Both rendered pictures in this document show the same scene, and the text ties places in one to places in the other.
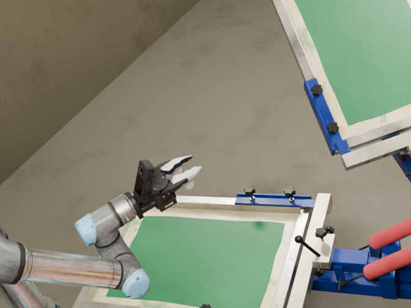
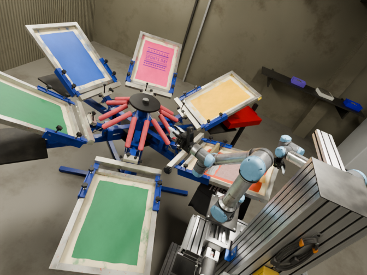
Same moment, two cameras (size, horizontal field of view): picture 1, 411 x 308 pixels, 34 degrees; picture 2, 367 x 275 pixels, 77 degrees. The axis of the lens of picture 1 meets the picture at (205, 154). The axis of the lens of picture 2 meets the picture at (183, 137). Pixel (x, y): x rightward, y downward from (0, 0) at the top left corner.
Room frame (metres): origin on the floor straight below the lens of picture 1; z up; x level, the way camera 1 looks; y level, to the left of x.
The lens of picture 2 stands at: (2.21, 0.96, 2.56)
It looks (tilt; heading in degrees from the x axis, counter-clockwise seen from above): 38 degrees down; 225
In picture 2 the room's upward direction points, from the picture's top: 22 degrees clockwise
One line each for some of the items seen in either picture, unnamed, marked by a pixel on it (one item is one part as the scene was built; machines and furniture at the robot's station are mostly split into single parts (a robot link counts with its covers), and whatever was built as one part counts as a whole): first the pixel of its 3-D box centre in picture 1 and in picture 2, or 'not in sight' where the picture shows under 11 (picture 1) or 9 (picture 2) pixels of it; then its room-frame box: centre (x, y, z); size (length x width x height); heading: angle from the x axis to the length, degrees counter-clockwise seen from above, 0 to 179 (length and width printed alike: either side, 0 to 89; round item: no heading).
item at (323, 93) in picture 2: not in sight; (324, 93); (-2.85, -0.82, 1.21); 0.32 x 0.31 x 0.08; 131
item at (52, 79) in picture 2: not in sight; (93, 102); (1.53, -1.32, 0.91); 1.34 x 0.41 x 0.08; 118
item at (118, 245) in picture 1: (115, 252); (201, 167); (1.33, 0.32, 1.55); 0.11 x 0.08 x 0.11; 17
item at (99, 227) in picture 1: (98, 225); (205, 157); (1.34, 0.33, 1.65); 0.11 x 0.08 x 0.09; 107
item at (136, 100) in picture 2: not in sight; (134, 147); (1.21, -0.73, 0.68); 0.40 x 0.40 x 1.35
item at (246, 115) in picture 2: not in sight; (235, 113); (-0.21, -0.69, 1.06); 0.61 x 0.46 x 0.12; 178
